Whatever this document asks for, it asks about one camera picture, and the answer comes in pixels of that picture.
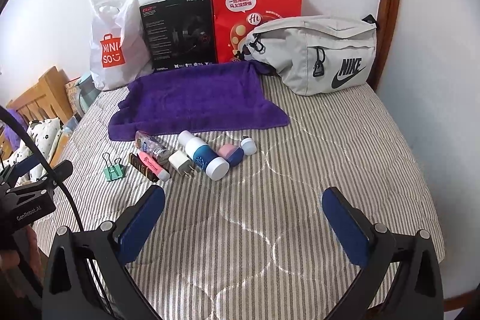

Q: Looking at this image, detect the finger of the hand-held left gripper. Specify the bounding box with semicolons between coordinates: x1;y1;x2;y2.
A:
5;154;51;180
37;160;74;189

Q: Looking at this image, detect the red paper bag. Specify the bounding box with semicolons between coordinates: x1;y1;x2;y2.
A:
211;0;304;65

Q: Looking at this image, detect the patterned box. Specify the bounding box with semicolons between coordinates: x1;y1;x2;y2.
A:
64;78;85;118

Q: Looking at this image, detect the clear plastic bottle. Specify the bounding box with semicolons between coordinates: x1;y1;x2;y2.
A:
135;130;171;163

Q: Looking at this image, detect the white plastic shopping bag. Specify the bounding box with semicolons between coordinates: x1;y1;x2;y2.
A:
89;0;154;92

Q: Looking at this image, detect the black headset box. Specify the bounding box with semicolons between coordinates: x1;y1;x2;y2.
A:
139;0;219;74

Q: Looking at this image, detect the purple towel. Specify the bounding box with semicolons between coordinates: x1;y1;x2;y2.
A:
108;61;291;141

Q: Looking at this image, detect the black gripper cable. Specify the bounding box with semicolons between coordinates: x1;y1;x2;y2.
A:
0;104;85;232

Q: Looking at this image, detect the person's left hand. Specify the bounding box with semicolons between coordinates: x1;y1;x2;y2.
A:
0;226;41;277

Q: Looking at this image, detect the white charger plug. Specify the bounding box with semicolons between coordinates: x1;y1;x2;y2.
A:
168;151;196;178

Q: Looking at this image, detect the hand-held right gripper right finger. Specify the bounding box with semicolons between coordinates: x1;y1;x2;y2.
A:
322;187;445;320

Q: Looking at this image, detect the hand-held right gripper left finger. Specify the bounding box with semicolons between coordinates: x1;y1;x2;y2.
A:
41;185;166;320

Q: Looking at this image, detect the small brown bottle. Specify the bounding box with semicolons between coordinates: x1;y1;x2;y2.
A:
128;153;160;183

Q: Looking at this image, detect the grey drawstring bag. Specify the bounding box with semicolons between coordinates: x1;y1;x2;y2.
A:
243;14;377;96

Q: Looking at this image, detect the green binder clip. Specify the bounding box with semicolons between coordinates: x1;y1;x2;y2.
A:
102;152;126;183

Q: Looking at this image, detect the small white bottle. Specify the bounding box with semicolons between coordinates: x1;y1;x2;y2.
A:
240;136;256;156

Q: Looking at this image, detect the pink tube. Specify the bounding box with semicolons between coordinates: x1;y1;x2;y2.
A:
137;150;171;181

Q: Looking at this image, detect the blue and white bottle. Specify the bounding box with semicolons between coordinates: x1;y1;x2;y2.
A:
178;130;230;181

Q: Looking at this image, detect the pink and blue eraser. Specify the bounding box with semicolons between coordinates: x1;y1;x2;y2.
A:
218;144;245;169

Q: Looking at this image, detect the white pillow black print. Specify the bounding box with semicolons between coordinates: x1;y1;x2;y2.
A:
0;118;64;182

